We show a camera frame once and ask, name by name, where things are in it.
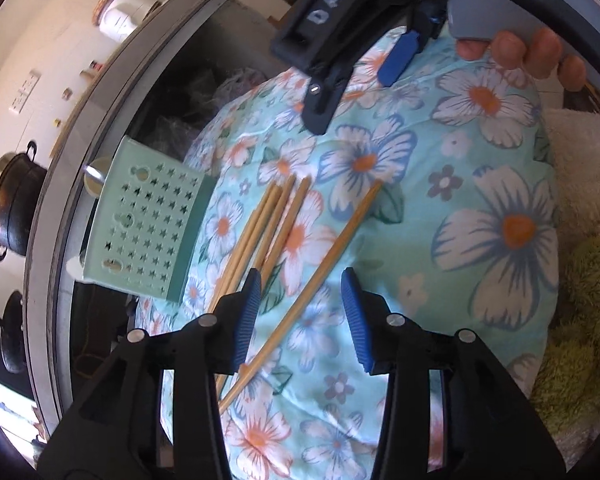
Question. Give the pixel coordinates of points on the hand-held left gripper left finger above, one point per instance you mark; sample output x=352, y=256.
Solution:
x=245, y=320

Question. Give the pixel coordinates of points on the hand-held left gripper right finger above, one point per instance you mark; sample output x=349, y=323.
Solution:
x=355, y=320

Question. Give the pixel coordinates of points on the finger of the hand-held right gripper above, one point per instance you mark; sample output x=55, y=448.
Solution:
x=322, y=105
x=397, y=60

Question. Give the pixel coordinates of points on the bamboo chopstick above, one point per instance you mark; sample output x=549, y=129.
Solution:
x=255, y=235
x=248, y=235
x=330, y=255
x=285, y=225
x=270, y=225

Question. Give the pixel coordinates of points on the green star-cut utensil holder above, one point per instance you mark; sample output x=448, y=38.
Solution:
x=145, y=220

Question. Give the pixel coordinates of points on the person's right hand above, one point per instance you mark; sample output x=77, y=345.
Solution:
x=510, y=50

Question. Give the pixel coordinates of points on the pink plastic bag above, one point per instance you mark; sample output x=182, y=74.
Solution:
x=240, y=85

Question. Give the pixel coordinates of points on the floral light blue blanket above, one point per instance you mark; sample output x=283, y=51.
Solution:
x=430, y=170

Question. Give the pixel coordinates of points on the clear plastic bag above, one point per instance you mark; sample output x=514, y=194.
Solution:
x=175, y=135

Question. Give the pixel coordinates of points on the white jar wooden lid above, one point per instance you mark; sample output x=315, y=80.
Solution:
x=125, y=10

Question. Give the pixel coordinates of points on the white fluffy towel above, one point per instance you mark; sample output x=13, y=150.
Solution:
x=585, y=170

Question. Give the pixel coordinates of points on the green fluffy towel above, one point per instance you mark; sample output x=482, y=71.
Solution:
x=580, y=330

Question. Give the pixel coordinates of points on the black wok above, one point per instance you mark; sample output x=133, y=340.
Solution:
x=14, y=340

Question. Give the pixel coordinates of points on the red label sauce bottle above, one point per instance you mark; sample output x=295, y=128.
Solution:
x=91, y=67

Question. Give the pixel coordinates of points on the brown sauce bottle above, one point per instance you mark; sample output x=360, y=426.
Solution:
x=68, y=94

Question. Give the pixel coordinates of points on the black cooking pot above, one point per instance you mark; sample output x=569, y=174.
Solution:
x=15, y=200

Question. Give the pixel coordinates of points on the white wall outlet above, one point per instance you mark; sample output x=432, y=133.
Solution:
x=25, y=92

